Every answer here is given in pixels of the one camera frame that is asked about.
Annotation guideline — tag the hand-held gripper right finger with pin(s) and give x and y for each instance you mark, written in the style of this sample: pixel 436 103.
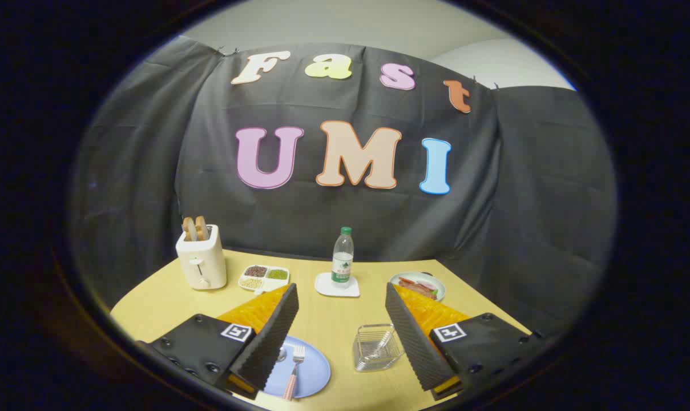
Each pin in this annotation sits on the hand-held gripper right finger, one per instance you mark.
pixel 413 342

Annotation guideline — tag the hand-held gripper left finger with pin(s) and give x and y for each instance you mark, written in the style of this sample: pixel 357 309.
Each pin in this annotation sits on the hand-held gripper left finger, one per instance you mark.
pixel 270 337

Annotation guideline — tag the brown meat slices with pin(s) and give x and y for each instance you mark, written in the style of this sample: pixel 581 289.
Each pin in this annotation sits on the brown meat slices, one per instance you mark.
pixel 420 289

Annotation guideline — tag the blue plate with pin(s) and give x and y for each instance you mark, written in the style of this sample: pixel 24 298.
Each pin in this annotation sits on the blue plate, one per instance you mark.
pixel 313 371

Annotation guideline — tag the pale green plate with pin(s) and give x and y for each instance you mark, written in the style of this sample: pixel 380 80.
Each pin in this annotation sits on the pale green plate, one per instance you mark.
pixel 439 292

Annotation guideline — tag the divided white dish with beans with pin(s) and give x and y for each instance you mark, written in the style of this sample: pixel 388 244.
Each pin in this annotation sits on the divided white dish with beans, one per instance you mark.
pixel 263 278

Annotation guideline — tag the pink white food slice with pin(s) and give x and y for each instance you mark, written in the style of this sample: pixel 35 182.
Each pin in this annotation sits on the pink white food slice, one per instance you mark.
pixel 426 283

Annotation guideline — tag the white square coaster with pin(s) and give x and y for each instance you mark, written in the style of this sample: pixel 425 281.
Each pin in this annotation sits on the white square coaster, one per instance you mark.
pixel 327 286

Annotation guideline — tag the white toaster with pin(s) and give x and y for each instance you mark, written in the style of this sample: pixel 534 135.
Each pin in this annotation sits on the white toaster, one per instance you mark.
pixel 203 262

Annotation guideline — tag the clear water bottle green cap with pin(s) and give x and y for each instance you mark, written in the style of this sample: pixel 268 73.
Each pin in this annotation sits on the clear water bottle green cap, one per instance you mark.
pixel 342 262

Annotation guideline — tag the brown toast slice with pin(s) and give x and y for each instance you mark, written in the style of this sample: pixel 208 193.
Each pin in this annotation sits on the brown toast slice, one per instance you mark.
pixel 189 229
pixel 202 228

